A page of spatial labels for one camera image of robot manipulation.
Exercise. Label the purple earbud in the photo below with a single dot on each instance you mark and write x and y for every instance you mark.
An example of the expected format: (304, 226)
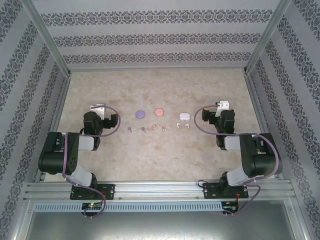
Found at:
(130, 129)
(143, 129)

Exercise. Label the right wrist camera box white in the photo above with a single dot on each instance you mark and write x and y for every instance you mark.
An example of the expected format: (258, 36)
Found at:
(223, 104)

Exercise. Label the right aluminium frame post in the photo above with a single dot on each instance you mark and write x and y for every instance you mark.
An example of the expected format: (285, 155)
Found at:
(265, 37)

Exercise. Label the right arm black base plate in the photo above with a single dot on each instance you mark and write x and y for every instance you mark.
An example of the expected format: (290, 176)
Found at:
(210, 191)

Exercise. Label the grey metal shelf panel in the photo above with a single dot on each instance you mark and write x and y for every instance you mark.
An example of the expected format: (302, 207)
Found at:
(160, 225)

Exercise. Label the aluminium mounting rail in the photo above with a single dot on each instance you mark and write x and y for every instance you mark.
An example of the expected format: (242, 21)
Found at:
(155, 190)

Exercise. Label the white square charging case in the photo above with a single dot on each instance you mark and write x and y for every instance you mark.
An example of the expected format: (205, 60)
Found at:
(184, 116)

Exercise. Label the white earbud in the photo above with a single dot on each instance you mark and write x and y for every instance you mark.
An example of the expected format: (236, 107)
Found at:
(187, 125)
(178, 124)

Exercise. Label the aluminium side rail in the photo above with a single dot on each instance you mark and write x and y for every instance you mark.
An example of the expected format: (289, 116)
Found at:
(255, 100)
(59, 107)

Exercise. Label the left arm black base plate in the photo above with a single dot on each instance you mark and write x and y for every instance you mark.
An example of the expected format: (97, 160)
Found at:
(107, 191)

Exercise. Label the left aluminium frame post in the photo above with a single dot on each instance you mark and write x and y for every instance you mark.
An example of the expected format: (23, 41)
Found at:
(47, 37)

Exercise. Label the right aluminium side rail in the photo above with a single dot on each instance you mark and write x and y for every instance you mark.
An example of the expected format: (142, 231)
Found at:
(255, 100)

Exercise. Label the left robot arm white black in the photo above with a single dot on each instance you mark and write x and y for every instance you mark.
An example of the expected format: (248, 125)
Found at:
(55, 155)

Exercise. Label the pink round charging case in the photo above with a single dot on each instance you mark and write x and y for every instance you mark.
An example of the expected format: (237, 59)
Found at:
(159, 112)

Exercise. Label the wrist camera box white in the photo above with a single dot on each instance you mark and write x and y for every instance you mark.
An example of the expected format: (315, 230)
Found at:
(98, 108)
(223, 104)

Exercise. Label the pink earbud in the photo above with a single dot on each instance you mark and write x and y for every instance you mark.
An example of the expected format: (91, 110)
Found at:
(164, 128)
(154, 127)

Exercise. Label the aluminium frame post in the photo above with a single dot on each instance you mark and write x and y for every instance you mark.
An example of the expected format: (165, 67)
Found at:
(47, 37)
(265, 37)

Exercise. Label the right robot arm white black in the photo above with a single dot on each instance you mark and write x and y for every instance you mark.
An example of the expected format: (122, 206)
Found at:
(262, 160)

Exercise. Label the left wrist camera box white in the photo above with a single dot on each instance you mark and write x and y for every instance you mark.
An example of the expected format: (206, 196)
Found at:
(98, 108)

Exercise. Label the left aluminium side rail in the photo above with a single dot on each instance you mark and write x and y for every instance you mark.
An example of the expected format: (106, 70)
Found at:
(59, 107)

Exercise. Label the purple round charging case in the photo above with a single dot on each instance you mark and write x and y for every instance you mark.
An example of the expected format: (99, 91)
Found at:
(140, 114)

